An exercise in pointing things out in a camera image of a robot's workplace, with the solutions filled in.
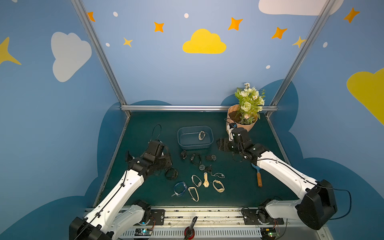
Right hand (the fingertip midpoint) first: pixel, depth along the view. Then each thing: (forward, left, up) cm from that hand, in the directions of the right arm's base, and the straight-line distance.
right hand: (225, 139), depth 84 cm
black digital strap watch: (-6, +19, -15) cm, 25 cm away
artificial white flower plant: (+21, -16, +10) cm, 28 cm away
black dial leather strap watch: (-10, +12, -17) cm, 23 cm away
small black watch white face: (-2, +24, -17) cm, 30 cm away
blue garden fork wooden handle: (-14, -22, -16) cm, 30 cm away
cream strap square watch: (-28, +17, -17) cm, 37 cm away
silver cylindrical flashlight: (-12, +54, -5) cm, 55 cm away
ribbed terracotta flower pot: (+27, -7, -6) cm, 28 cm away
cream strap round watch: (-23, +1, -16) cm, 28 cm away
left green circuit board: (-45, +40, -17) cm, 62 cm away
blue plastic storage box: (+12, +23, -17) cm, 31 cm away
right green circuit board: (-41, -21, -19) cm, 50 cm away
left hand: (-13, +27, -2) cm, 30 cm away
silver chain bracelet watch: (-13, +3, -17) cm, 22 cm away
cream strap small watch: (-20, +10, -16) cm, 28 cm away
